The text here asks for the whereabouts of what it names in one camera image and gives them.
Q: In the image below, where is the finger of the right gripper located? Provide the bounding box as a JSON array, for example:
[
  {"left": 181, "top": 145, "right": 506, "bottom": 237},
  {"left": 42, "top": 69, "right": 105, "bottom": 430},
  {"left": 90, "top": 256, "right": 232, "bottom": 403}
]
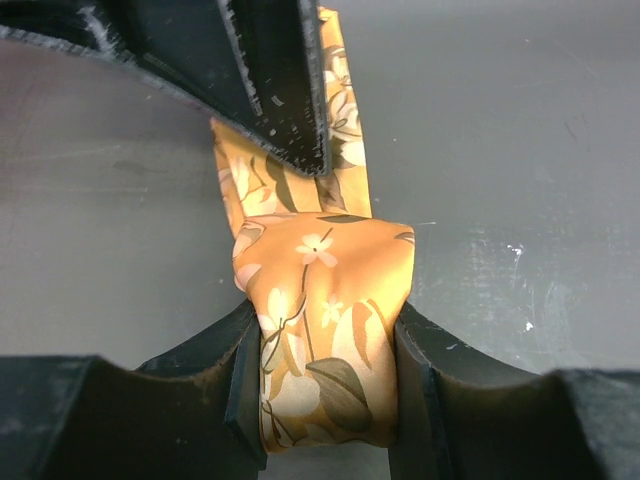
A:
[
  {"left": 218, "top": 1, "right": 332, "bottom": 177},
  {"left": 1, "top": 1, "right": 265, "bottom": 146}
]

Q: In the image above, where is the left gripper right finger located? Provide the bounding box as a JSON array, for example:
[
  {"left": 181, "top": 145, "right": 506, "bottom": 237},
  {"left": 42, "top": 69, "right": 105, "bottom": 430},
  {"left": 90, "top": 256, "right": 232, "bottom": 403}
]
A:
[{"left": 388, "top": 303, "right": 604, "bottom": 479}]

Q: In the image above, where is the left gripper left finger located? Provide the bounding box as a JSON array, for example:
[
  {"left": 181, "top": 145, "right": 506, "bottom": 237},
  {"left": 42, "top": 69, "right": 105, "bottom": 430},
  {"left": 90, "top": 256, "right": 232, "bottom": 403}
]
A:
[{"left": 33, "top": 301, "right": 267, "bottom": 479}]

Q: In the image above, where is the orange patterned tie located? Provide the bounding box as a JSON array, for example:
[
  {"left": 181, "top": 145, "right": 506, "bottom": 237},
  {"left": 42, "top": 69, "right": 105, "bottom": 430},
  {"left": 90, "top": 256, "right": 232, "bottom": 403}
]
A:
[{"left": 211, "top": 7, "right": 415, "bottom": 453}]

